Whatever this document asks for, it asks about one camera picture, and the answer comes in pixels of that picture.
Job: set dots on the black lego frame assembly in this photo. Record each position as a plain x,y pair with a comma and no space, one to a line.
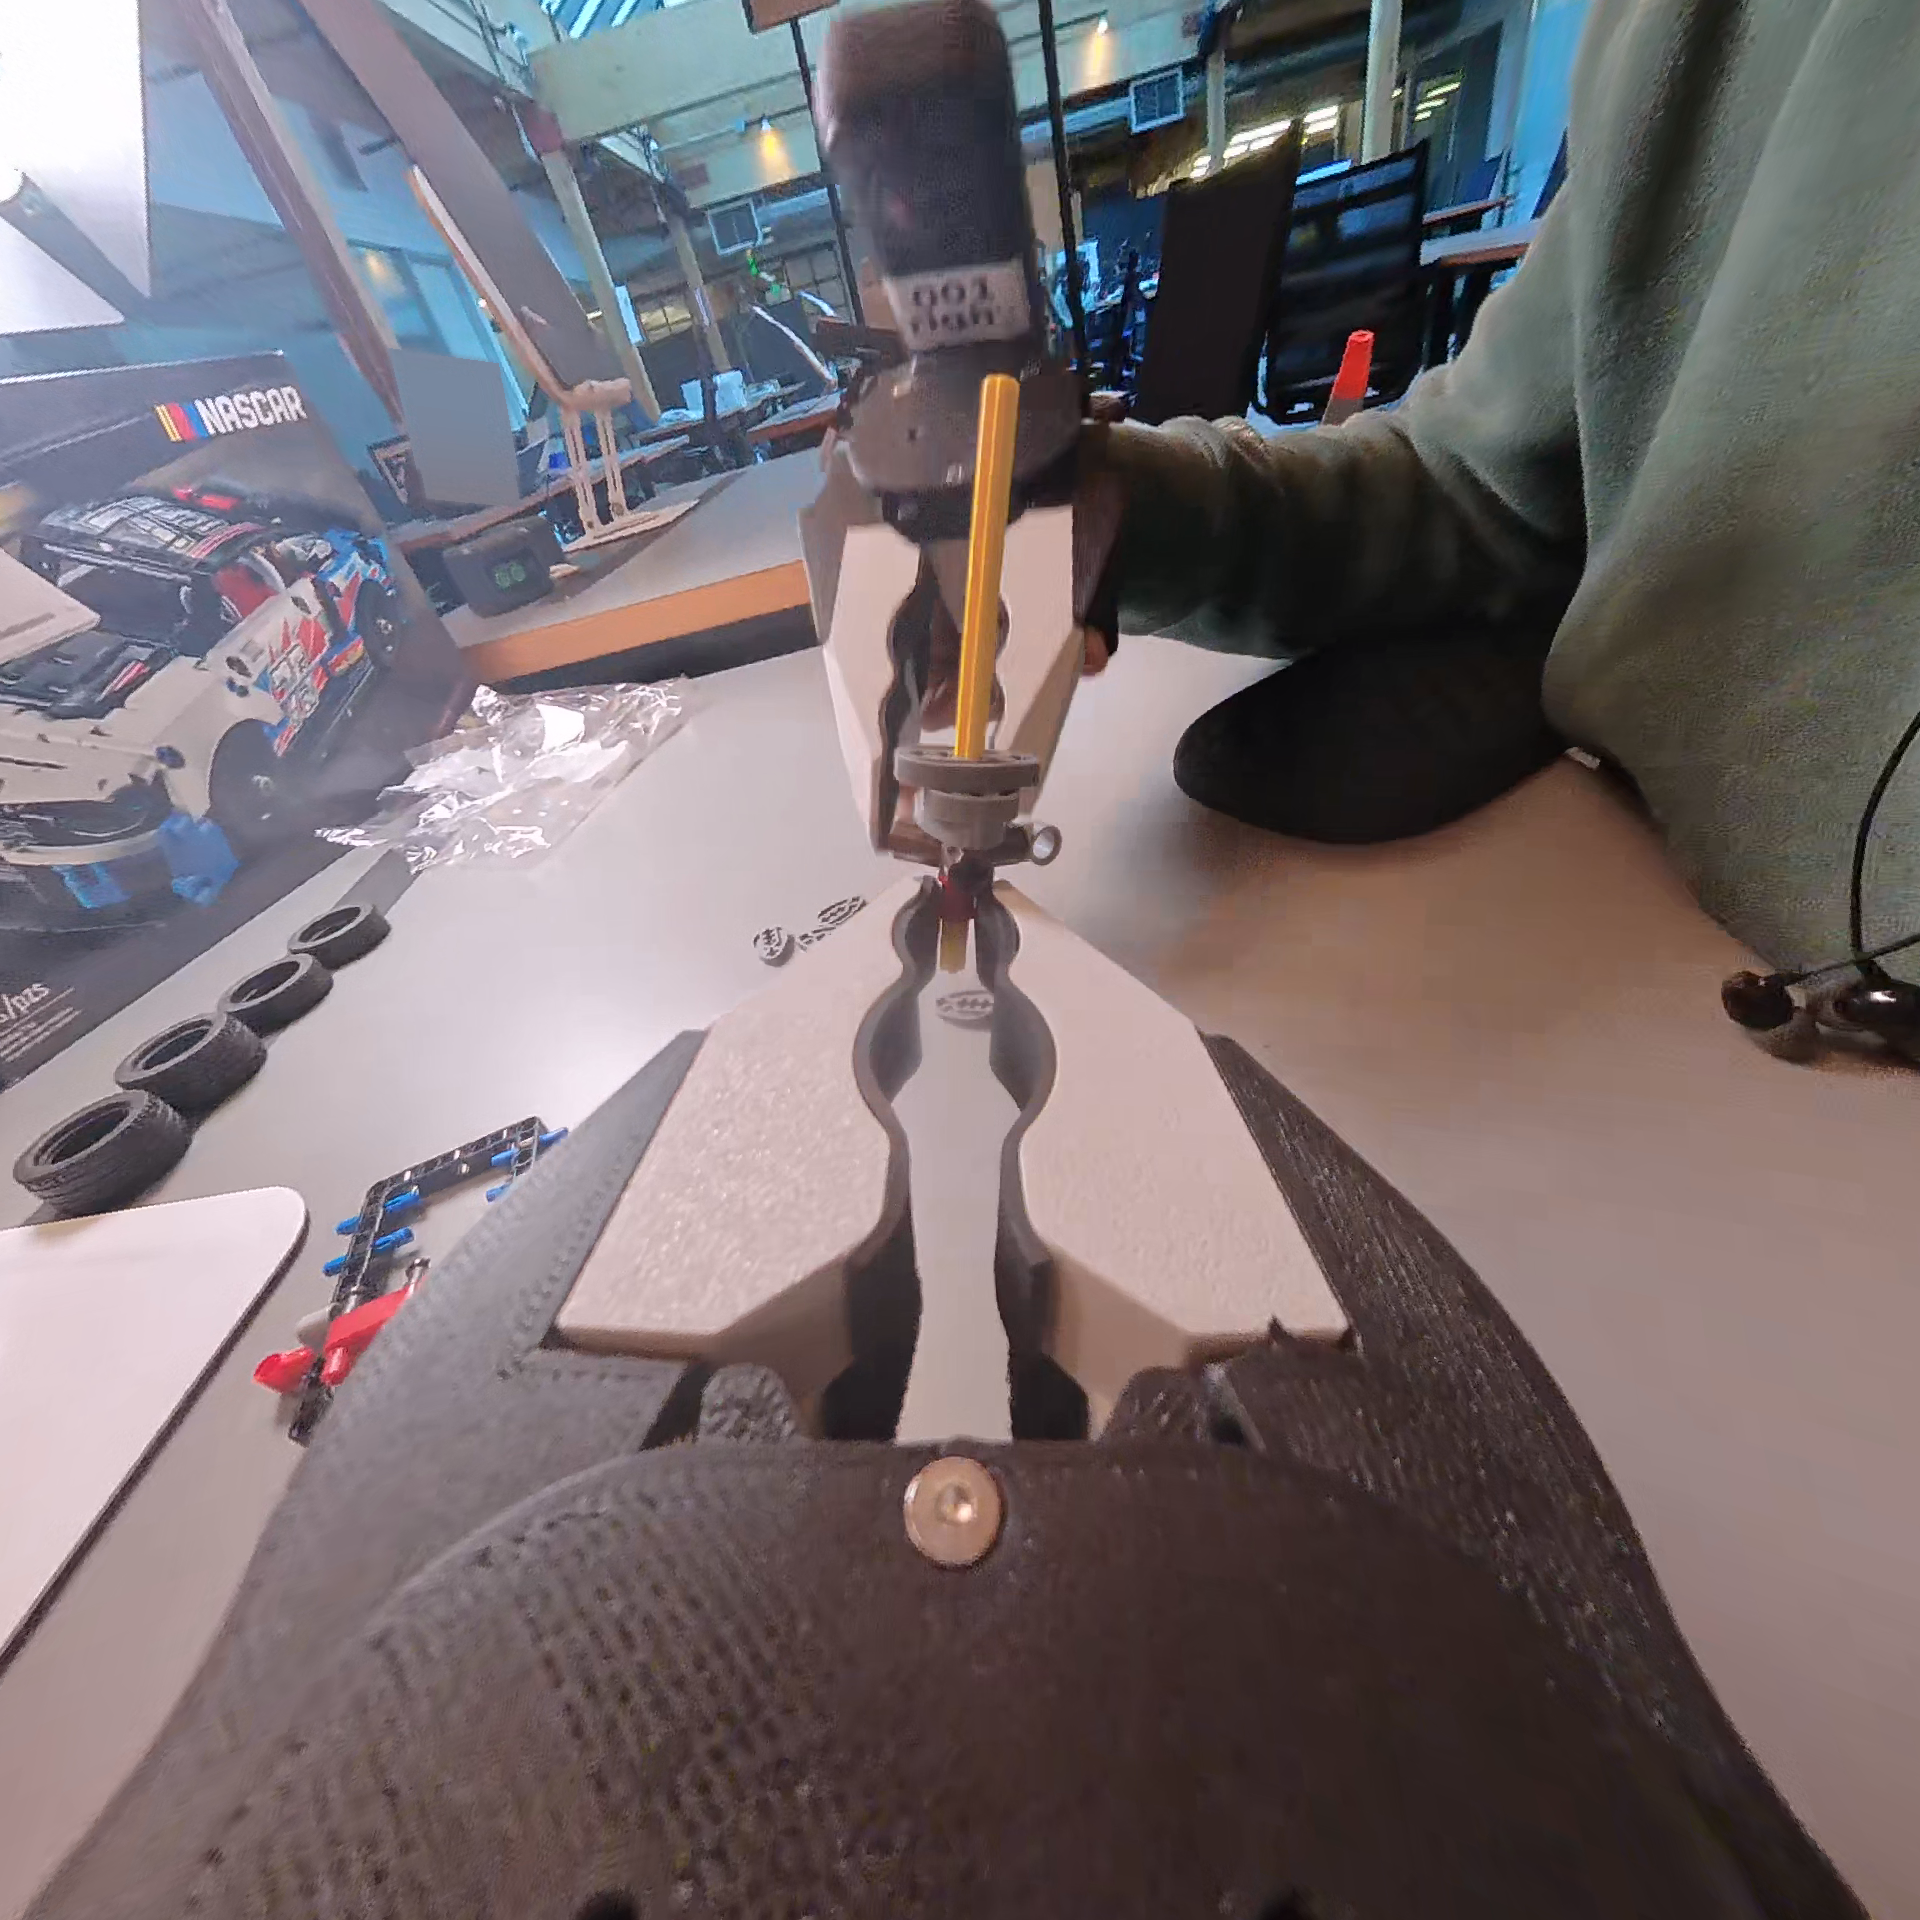
370,1197

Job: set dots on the wooden easel stand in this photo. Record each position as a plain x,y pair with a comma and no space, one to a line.
585,390

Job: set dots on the yellow lego axle assembly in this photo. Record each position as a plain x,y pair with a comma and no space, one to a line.
988,604

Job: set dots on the person's right hand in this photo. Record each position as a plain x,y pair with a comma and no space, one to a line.
1101,634

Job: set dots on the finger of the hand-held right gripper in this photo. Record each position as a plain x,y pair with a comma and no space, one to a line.
863,646
1042,633

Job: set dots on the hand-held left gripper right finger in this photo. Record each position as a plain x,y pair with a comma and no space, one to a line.
1169,1187

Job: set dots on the white book stand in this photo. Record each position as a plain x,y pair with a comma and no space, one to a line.
103,1349

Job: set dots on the person's green sweatshirt torso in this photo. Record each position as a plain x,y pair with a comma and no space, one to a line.
1768,604

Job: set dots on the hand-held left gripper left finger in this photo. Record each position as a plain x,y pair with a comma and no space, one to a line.
734,1187

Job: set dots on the black lego set box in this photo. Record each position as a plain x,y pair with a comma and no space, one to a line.
177,676

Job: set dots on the orange traffic cone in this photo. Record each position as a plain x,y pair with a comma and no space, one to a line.
1350,383

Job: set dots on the orange edged table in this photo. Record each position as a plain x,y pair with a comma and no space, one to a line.
644,585

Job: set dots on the cluster of grey lego discs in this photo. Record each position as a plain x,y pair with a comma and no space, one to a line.
817,923

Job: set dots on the clear plastic bag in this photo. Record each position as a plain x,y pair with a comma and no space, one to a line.
508,765

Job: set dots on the black equipment case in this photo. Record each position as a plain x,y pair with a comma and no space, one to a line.
505,568

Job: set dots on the person's right forearm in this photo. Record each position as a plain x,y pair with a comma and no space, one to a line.
1350,508

